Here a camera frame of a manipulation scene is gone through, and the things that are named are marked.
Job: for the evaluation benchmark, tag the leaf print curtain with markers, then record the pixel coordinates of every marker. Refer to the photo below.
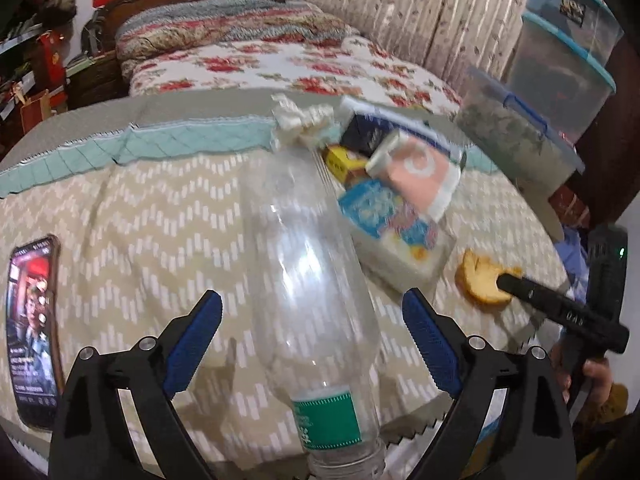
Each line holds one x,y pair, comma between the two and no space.
410,5

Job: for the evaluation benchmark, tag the brown paper bag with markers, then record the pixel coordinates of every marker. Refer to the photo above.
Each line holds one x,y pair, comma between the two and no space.
35,107

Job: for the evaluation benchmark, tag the folded patterned quilt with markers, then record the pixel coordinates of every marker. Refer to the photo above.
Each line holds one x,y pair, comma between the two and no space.
215,25

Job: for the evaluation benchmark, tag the red gift bag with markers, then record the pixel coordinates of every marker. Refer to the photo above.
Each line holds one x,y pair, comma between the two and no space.
52,70

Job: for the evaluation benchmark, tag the person's right forearm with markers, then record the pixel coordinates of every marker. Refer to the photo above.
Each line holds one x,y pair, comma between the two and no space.
607,420

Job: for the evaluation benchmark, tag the white paper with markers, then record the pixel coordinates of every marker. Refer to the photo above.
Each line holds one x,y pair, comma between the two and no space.
300,120

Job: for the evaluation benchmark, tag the beige zigzag cloth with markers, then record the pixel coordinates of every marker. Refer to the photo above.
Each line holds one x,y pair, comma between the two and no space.
150,220

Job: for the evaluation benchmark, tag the smartphone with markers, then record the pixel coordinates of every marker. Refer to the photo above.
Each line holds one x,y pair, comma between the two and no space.
32,335

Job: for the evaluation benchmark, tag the dark blue carton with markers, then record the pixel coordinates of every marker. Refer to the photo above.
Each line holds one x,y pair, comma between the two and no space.
362,132

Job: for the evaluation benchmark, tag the brown handbag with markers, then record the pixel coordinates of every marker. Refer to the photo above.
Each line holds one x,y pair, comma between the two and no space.
91,35

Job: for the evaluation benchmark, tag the blue cloth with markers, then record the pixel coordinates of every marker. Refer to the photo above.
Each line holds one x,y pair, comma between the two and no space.
575,255

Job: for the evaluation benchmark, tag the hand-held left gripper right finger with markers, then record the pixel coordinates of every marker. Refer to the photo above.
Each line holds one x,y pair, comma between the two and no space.
431,345

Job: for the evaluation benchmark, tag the bed with floral sheet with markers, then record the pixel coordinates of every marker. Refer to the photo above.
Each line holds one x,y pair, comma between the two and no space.
280,67

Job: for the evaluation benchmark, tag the cluttered storage shelf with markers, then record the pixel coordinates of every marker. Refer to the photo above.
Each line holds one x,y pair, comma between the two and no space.
25,40

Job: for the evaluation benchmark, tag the bread piece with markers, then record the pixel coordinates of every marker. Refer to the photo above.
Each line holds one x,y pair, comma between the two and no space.
477,275

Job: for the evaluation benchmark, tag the white and pink packet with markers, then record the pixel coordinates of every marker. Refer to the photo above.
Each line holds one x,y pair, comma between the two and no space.
420,175

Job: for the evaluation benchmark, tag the dark wooden bedside cabinet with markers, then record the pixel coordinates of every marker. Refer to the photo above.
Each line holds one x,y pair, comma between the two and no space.
97,80

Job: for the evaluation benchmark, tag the person's right hand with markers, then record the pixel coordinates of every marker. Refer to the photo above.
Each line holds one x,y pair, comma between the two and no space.
597,377

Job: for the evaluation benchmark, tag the blue printed tissue pack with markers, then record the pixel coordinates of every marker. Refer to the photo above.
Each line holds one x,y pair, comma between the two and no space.
370,210

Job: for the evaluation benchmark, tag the storage bin with dark label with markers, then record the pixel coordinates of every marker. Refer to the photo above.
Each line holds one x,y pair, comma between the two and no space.
570,5

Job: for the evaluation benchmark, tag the clear plastic bottle green label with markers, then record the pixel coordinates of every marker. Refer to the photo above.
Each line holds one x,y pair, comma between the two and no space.
300,285

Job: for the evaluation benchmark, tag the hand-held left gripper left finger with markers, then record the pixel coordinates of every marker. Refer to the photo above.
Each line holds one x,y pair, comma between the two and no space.
195,342

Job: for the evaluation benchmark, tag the yellow cardboard box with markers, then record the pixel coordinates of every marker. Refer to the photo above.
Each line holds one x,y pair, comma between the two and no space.
342,162

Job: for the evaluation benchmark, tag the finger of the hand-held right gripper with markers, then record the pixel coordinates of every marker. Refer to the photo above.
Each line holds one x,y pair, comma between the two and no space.
550,305

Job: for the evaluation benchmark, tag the large storage bin teal lid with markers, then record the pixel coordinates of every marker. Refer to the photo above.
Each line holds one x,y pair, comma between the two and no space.
560,75

